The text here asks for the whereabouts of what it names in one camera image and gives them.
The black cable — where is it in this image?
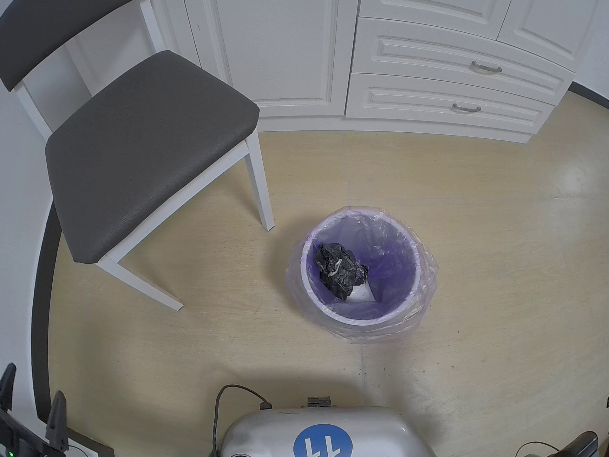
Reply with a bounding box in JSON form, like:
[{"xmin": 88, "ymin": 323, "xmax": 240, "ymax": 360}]
[
  {"xmin": 213, "ymin": 384, "xmax": 273, "ymax": 457},
  {"xmin": 516, "ymin": 440, "xmax": 555, "ymax": 457}
]

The white paper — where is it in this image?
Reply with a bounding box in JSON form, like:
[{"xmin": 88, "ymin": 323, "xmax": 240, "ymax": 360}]
[{"xmin": 350, "ymin": 281, "xmax": 377, "ymax": 304}]

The black plastic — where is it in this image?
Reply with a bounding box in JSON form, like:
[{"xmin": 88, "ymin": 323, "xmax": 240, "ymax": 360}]
[{"xmin": 314, "ymin": 243, "xmax": 370, "ymax": 301}]

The white chair with grey cushions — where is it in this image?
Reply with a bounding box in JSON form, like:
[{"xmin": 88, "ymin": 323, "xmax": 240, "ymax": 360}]
[{"xmin": 0, "ymin": 0, "xmax": 276, "ymax": 312}]

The white trash bin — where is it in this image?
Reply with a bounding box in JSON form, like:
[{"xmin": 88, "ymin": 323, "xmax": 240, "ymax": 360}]
[{"xmin": 301, "ymin": 210, "xmax": 423, "ymax": 325}]

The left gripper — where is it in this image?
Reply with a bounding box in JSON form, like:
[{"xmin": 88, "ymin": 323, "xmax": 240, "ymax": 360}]
[{"xmin": 0, "ymin": 362, "xmax": 70, "ymax": 457}]

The white wardrobe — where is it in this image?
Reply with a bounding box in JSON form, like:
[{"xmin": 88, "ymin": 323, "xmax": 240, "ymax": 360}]
[{"xmin": 152, "ymin": 0, "xmax": 603, "ymax": 144}]

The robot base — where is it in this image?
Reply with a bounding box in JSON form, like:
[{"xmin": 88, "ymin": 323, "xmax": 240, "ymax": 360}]
[{"xmin": 221, "ymin": 396, "xmax": 435, "ymax": 457}]

